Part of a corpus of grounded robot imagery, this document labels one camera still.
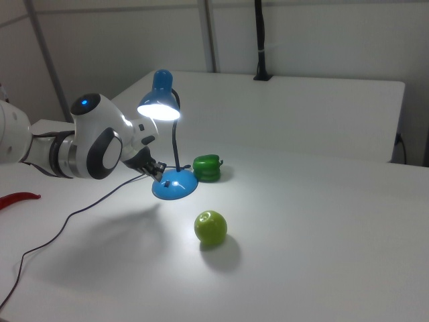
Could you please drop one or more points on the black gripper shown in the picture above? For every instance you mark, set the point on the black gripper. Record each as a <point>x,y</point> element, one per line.
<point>140,161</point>

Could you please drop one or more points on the blue desk lamp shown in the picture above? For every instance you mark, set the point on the blue desk lamp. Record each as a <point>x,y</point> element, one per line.
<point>174,188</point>

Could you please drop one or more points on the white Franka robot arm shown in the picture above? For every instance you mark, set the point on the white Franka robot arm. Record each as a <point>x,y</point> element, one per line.
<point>100,134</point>

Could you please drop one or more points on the green toy bell pepper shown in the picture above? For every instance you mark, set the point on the green toy bell pepper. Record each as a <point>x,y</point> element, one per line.
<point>207,167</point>

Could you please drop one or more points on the yellow-green toy apple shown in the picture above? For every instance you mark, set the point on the yellow-green toy apple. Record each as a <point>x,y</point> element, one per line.
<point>211,228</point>

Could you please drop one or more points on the red toy chili pepper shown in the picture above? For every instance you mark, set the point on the red toy chili pepper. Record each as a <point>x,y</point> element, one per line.
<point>20,196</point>

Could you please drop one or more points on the black pole with clamp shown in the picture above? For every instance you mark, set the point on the black pole with clamp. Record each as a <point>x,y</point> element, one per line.
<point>260,33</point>

